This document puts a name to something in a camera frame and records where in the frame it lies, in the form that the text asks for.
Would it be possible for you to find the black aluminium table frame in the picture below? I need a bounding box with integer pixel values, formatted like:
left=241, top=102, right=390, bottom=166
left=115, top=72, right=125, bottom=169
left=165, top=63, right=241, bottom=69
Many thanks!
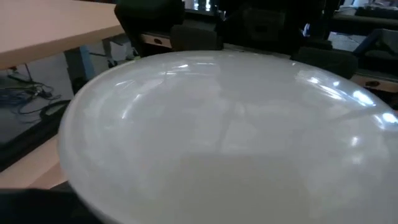
left=0, top=101, right=73, bottom=172

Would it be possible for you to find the blue floor cable bundle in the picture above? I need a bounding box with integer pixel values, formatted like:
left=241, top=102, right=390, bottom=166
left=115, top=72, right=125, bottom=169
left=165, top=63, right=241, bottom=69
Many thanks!
left=0, top=70, right=63, bottom=116

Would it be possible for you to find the frosted white reflector lightbulb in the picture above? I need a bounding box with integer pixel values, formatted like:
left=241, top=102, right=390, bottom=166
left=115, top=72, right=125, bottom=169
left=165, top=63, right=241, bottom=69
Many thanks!
left=57, top=50, right=398, bottom=224

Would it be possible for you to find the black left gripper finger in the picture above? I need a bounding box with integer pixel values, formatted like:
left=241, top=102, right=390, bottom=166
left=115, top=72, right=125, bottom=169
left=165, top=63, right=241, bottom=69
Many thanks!
left=0, top=187, right=104, bottom=224

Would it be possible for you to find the grey desk leg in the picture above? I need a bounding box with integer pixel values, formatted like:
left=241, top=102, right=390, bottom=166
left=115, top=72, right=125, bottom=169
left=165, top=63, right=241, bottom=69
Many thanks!
left=63, top=46, right=96, bottom=93

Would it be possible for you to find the black shelf furniture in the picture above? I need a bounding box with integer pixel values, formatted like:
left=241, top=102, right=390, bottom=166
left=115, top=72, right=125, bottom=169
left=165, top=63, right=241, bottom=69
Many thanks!
left=329, top=4, right=398, bottom=35

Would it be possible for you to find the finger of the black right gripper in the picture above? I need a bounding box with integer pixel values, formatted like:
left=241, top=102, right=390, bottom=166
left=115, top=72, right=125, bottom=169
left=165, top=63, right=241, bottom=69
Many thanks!
left=292, top=48, right=358, bottom=78
left=170, top=24, right=224, bottom=52

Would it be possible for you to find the beige office desk top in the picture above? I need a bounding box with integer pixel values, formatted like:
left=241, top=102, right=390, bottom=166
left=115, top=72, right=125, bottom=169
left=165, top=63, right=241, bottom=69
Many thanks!
left=0, top=0, right=125, bottom=70

